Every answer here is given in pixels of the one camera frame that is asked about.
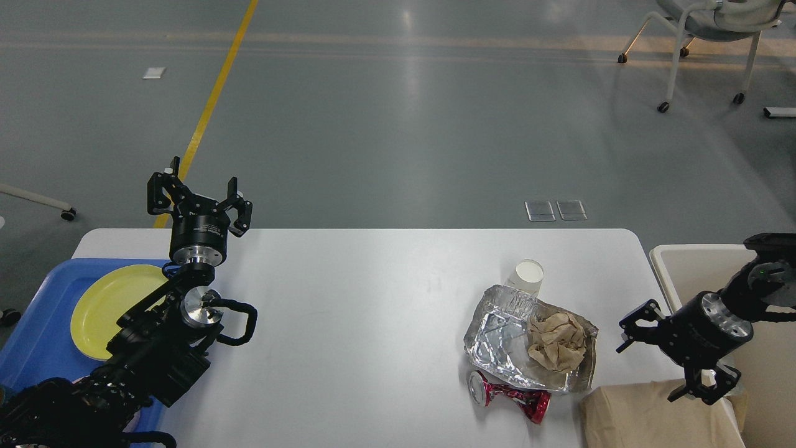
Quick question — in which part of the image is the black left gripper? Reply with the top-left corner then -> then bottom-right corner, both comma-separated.
147,156 -> 253,266

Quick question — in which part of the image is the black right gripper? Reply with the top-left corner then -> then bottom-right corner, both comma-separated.
616,291 -> 754,406

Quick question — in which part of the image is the brown paper bag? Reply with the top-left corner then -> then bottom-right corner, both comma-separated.
580,380 -> 745,447

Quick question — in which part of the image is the brown paper ball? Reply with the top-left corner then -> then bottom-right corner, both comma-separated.
527,312 -> 586,373

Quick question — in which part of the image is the yellow plastic plate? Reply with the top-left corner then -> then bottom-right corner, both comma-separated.
69,264 -> 167,361

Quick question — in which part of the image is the crushed red can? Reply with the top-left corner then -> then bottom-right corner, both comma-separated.
467,370 -> 552,425

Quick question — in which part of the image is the small clear plastic cup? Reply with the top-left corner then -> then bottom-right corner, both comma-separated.
505,259 -> 545,297

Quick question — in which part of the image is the silver foil wrapper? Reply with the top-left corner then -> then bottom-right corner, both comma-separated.
463,284 -> 599,394

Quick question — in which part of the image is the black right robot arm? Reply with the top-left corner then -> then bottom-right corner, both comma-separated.
616,233 -> 795,405

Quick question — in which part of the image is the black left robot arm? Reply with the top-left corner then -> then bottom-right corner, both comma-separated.
2,157 -> 258,447

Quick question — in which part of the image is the beige plastic bin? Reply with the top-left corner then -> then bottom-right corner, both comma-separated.
649,244 -> 795,447

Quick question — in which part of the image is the white caster leg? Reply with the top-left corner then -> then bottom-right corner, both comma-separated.
1,183 -> 77,222

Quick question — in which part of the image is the floor outlet plate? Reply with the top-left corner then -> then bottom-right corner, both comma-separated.
555,200 -> 588,221
525,200 -> 557,222

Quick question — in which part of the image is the blue plastic tray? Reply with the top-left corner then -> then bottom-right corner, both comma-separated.
0,258 -> 172,448

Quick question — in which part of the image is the white office chair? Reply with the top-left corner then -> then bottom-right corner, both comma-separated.
618,1 -> 787,113

